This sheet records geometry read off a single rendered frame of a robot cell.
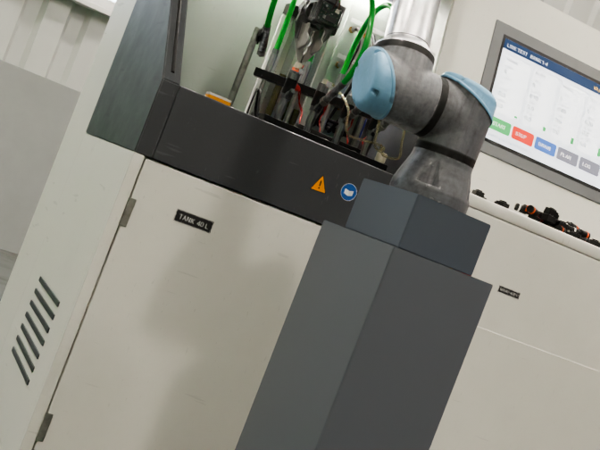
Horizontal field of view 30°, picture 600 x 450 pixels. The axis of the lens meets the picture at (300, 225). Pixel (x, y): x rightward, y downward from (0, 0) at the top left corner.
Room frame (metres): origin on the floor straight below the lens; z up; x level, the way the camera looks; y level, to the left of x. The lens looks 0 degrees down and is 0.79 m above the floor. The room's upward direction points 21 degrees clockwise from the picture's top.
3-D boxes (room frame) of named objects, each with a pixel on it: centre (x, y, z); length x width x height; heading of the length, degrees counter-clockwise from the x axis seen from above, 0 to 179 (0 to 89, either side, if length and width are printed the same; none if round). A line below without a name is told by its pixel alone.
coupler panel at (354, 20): (2.97, 0.02, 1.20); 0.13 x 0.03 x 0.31; 112
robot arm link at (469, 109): (2.07, -0.20, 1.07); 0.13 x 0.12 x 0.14; 109
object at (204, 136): (2.42, 0.05, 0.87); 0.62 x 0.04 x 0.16; 112
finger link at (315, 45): (2.62, 0.12, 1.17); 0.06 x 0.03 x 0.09; 22
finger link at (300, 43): (2.61, 0.15, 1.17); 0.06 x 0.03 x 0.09; 22
